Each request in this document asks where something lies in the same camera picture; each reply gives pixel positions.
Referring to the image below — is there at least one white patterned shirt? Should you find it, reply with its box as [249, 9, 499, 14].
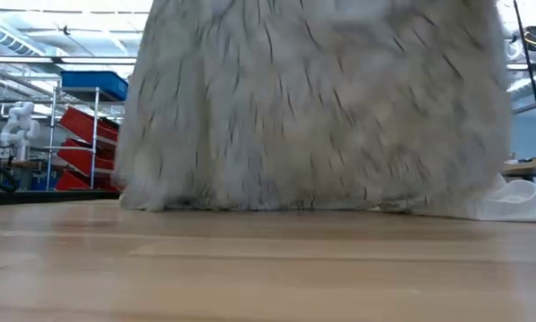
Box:
[113, 0, 513, 214]

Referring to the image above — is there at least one white printed T-shirt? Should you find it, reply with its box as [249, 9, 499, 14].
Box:
[466, 173, 536, 224]

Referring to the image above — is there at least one red storage shelf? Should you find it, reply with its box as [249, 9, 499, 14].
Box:
[46, 80, 121, 192]

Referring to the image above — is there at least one red ribbed crate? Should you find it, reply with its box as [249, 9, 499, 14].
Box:
[55, 169, 119, 192]
[59, 106, 119, 144]
[56, 138, 115, 175]

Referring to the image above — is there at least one blue plastic storage bin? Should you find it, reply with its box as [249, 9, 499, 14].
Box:
[60, 70, 129, 102]

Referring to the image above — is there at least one small blue box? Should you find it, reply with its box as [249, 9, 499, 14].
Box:
[30, 176, 56, 192]

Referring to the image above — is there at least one wooden background table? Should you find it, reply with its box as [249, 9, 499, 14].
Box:
[502, 159, 536, 193]

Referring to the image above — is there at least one wooden desk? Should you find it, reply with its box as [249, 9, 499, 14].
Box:
[0, 158, 49, 172]

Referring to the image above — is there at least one black aluminium table frame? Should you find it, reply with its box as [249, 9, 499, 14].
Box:
[0, 190, 122, 207]

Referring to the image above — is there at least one black coiled hose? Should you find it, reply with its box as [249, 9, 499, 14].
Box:
[0, 161, 21, 193]

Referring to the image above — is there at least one thin black cable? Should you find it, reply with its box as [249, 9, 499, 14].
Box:
[512, 0, 536, 171]

